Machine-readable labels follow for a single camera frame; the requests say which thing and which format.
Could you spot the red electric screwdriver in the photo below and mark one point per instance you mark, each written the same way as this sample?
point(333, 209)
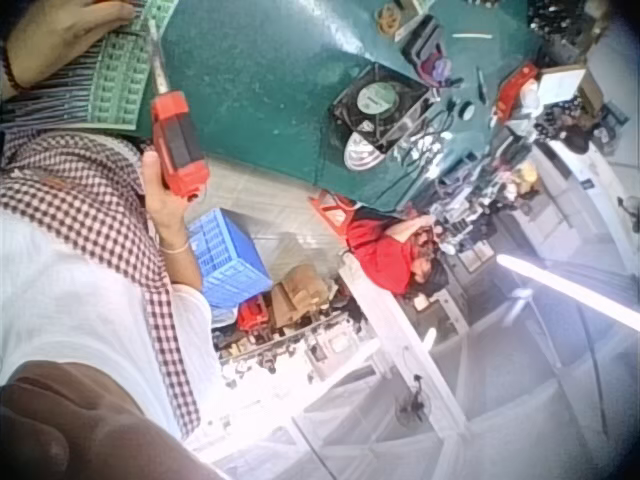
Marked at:
point(177, 145)

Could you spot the blue plastic crate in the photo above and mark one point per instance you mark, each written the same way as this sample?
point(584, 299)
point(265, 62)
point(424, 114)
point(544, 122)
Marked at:
point(227, 260)

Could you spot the fluorescent light tube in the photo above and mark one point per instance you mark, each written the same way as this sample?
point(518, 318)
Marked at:
point(570, 290)

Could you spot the green terminal block panel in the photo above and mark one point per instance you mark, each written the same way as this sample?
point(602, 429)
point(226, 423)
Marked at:
point(117, 85)

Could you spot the black round cap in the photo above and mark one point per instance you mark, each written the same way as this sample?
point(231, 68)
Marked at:
point(467, 111)

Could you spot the low rack of parts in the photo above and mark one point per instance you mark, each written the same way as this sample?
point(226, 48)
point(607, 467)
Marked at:
point(295, 350)

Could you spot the red tool case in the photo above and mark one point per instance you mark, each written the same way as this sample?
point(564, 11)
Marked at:
point(252, 312)

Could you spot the black pen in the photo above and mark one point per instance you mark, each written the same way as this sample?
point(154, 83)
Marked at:
point(481, 85)

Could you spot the person's left hand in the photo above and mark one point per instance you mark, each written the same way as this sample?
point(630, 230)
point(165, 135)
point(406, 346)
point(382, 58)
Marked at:
point(55, 37)

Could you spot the wall fan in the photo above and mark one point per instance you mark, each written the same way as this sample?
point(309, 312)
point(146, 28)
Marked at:
point(412, 402)

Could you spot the green table mat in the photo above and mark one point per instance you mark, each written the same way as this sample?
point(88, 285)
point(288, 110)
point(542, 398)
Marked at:
point(265, 90)

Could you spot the person's left fingers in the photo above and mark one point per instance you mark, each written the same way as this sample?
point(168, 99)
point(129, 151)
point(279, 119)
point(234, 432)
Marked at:
point(107, 14)

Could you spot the black box with purple part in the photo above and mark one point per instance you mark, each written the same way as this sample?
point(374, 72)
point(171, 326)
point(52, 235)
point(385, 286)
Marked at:
point(425, 45)

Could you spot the red box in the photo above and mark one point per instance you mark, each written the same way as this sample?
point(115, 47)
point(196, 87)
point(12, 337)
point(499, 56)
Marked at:
point(515, 90)

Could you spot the brown cardboard bundle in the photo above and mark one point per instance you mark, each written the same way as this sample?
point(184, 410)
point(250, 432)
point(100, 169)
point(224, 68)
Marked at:
point(299, 297)

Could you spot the silver round fan guard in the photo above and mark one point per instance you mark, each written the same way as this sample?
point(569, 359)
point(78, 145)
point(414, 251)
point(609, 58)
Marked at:
point(361, 152)

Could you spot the red stool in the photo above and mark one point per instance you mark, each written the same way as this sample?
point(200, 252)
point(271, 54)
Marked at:
point(332, 210)

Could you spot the white stick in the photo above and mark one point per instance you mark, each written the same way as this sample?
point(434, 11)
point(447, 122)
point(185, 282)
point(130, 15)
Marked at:
point(472, 35)

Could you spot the person's right hand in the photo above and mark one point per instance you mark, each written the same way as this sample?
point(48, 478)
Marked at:
point(167, 215)

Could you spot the brown tape roll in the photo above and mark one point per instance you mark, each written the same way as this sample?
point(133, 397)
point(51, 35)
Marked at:
point(387, 19)

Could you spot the black square cooling fan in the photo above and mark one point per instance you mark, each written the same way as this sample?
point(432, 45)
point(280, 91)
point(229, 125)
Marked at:
point(382, 102)

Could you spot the cluttered workbench shelf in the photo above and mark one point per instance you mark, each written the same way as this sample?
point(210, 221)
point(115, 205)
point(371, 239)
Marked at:
point(565, 115)

